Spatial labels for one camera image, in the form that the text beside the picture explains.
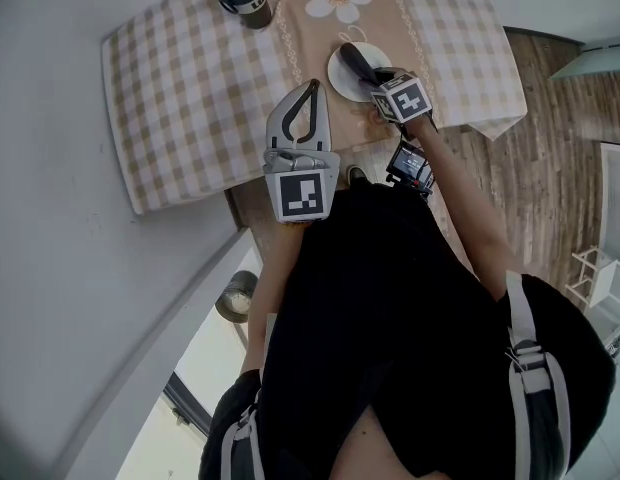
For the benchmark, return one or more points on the black round pot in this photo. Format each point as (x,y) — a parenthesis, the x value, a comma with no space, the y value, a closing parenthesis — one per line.
(235,298)

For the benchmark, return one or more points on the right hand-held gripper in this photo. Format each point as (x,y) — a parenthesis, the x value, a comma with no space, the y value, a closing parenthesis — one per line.
(407,100)

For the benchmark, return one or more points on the white framed cabinet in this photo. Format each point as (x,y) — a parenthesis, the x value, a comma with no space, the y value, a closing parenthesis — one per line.
(617,193)

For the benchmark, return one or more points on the person's right forearm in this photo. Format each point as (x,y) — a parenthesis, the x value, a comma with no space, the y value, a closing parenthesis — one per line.
(460,208)

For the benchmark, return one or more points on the person's left forearm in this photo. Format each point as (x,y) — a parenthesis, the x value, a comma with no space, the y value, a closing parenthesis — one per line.
(257,288)

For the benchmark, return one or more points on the black chest-mounted screen device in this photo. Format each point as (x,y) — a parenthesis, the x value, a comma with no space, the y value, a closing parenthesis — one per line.
(407,160)

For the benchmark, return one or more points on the checkered tablecloth table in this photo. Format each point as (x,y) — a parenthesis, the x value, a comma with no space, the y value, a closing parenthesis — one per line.
(190,93)

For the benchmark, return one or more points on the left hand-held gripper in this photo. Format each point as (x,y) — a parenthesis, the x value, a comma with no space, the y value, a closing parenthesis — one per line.
(300,195)

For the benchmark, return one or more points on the person's black top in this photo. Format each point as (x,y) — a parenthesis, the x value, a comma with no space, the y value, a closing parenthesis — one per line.
(380,318)

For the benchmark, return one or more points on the white stool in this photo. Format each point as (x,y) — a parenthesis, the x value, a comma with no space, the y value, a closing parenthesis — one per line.
(610,275)

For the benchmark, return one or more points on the window with white recess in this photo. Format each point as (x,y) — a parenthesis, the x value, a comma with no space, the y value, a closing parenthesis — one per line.
(155,443)

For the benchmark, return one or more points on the white round plate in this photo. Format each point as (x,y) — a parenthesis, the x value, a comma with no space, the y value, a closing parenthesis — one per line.
(340,80)

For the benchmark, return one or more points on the black shoe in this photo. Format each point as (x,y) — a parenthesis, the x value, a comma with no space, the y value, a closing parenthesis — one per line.
(357,173)

